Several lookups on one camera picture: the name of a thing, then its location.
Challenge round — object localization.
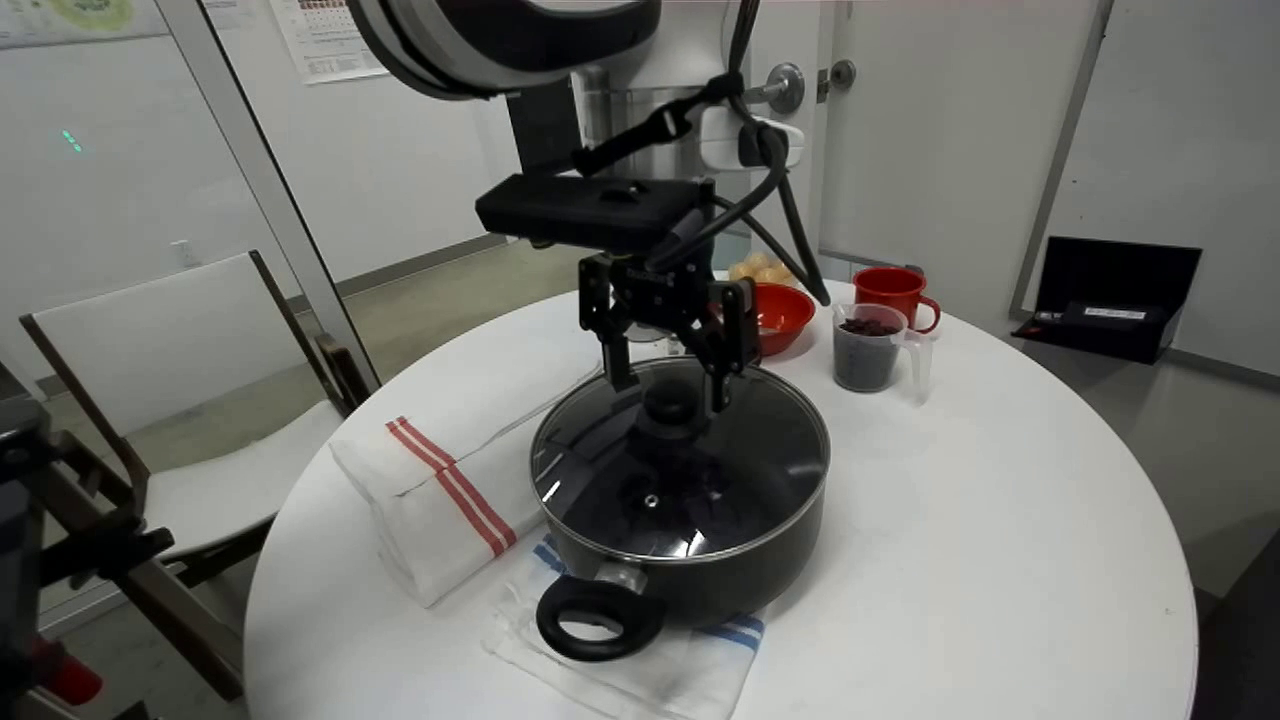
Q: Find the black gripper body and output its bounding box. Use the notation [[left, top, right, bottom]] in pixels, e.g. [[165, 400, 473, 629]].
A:
[[614, 245, 726, 335]]

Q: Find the glass lid with black knob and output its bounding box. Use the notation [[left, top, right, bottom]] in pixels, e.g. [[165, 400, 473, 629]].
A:
[[530, 357, 834, 566]]

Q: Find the black pot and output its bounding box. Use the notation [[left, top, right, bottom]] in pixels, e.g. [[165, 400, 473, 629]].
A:
[[532, 396, 834, 670]]

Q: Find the red bowl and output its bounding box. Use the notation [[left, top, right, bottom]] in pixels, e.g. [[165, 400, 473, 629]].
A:
[[747, 280, 820, 364]]

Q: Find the yellow food item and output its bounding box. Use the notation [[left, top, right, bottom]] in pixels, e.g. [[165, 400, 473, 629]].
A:
[[730, 253, 792, 292]]

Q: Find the clear measuring cup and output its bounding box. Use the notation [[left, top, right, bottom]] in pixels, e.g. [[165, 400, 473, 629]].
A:
[[827, 295, 943, 405]]

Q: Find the red mug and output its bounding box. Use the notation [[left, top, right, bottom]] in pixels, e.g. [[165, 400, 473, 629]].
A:
[[854, 262, 947, 335]]

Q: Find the silver door lock knob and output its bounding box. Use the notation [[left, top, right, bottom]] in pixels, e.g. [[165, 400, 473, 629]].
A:
[[811, 57, 860, 107]]

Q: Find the white towel with red stripes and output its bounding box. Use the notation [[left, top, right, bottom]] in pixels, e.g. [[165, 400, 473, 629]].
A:
[[330, 335, 593, 613]]

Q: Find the white door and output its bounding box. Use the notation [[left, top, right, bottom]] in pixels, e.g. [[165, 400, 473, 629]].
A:
[[746, 0, 1117, 335]]

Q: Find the black open case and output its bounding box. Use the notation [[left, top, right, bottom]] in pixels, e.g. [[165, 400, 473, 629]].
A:
[[1011, 233, 1209, 367]]

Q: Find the white folding chair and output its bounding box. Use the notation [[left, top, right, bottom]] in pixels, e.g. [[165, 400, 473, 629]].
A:
[[16, 249, 384, 703]]

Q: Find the small red object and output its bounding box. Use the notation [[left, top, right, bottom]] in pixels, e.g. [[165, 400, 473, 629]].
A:
[[33, 635, 109, 714]]

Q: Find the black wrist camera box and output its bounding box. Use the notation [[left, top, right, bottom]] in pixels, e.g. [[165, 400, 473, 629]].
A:
[[473, 171, 719, 255]]

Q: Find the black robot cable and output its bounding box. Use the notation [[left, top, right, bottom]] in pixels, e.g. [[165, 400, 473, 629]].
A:
[[573, 0, 834, 314]]

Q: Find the silver door lever handle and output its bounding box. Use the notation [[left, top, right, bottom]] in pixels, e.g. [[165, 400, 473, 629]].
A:
[[746, 61, 807, 121]]

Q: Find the grey glass partition post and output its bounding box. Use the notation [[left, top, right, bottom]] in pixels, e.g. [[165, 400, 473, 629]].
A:
[[152, 0, 384, 411]]

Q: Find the black camera stand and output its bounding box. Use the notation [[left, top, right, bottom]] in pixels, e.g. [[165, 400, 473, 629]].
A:
[[0, 364, 178, 720]]

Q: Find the wall poster with green print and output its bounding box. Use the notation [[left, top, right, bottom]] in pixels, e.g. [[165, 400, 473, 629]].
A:
[[0, 0, 172, 53]]

